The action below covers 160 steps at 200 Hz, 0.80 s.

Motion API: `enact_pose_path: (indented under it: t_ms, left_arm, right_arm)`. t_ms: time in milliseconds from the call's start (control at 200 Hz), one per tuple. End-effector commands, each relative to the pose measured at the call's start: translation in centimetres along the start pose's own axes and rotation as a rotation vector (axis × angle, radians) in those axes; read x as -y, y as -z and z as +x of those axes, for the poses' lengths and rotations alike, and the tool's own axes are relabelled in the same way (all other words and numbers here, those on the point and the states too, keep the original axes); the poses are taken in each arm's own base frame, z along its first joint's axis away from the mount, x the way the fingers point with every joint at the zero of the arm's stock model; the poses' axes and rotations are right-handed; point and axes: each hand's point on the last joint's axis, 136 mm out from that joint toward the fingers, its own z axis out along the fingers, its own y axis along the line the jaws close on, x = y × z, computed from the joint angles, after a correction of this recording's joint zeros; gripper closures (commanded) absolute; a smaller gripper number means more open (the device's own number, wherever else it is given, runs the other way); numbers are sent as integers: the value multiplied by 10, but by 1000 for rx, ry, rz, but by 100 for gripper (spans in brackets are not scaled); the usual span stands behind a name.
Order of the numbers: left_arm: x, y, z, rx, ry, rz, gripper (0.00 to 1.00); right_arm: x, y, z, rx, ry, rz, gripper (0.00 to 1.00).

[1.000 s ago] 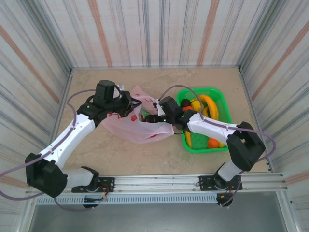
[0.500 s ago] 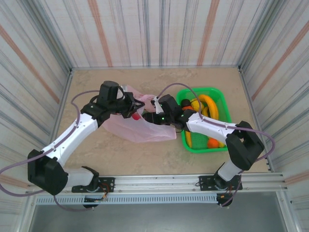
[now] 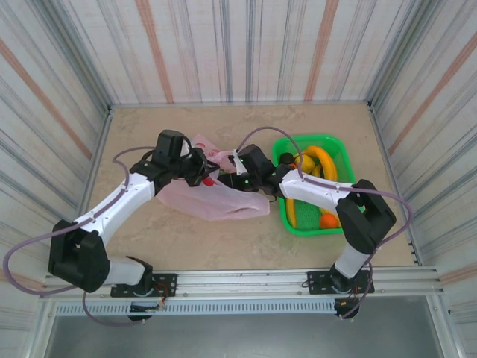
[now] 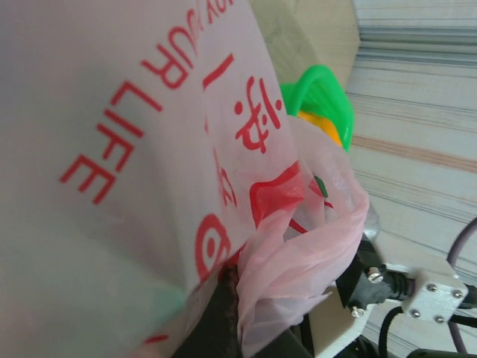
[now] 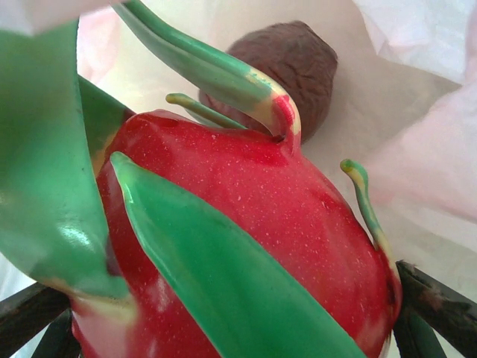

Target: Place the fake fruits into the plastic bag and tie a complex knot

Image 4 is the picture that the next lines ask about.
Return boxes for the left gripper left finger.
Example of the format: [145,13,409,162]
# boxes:
[163,265,245,358]

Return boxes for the pink plastic bag red print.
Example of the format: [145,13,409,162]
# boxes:
[0,0,372,358]

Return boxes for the large fake yellow banana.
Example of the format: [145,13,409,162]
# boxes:
[297,110,344,148]

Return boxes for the green plastic basket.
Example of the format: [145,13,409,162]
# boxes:
[278,64,355,153]

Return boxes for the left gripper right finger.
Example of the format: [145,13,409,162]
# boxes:
[244,322,312,358]

